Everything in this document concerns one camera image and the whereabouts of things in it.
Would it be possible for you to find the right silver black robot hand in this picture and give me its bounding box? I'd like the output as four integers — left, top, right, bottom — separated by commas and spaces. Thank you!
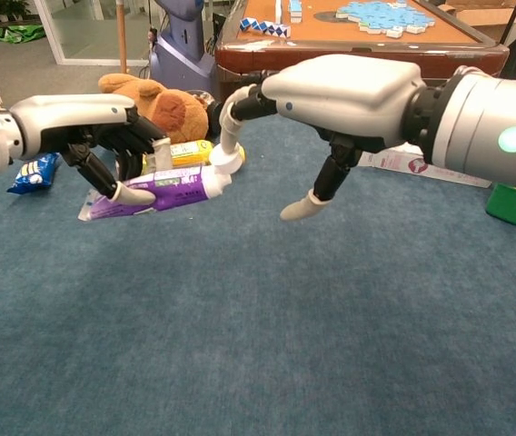
219, 54, 427, 223

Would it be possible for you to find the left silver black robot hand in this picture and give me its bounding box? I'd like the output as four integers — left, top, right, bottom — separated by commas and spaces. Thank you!
8, 94, 173, 206

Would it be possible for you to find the purple white toothpaste tube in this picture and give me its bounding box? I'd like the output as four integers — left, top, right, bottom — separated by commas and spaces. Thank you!
77, 144, 246, 223

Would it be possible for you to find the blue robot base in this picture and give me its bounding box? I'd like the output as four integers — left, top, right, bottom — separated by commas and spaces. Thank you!
148, 0, 221, 99

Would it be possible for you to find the white pink carton box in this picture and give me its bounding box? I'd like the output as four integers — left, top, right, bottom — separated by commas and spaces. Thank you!
360, 143, 493, 188

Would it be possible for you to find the blue felt table cover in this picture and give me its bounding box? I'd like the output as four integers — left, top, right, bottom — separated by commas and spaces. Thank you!
0, 106, 516, 436

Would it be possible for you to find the blue cookie packet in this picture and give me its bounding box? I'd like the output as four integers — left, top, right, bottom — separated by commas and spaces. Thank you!
6, 153, 63, 196

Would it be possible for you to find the brown mahjong table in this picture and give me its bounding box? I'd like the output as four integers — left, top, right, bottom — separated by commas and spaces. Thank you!
214, 0, 511, 110

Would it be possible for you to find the blue mahjong tile pile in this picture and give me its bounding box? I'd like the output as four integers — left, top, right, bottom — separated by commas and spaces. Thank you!
334, 0, 436, 40

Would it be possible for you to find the wooden pole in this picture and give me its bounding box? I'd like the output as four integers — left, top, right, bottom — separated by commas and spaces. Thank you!
115, 0, 129, 75

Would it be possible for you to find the green bag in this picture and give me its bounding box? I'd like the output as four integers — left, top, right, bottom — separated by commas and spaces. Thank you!
0, 25, 46, 44

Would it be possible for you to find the brown plush toy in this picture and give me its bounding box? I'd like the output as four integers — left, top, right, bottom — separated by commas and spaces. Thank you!
97, 73, 210, 144

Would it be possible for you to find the blue white snake puzzle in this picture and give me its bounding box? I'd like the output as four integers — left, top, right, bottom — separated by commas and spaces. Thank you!
239, 17, 292, 38

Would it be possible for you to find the tea bottle yellow label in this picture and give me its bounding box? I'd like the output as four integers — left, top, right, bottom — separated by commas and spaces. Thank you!
142, 139, 246, 174

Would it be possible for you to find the cardboard box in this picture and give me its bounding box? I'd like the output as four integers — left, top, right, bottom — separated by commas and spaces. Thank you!
437, 0, 516, 45

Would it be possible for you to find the white glass door frame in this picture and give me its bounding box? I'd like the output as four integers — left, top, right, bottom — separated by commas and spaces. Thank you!
34, 0, 154, 66

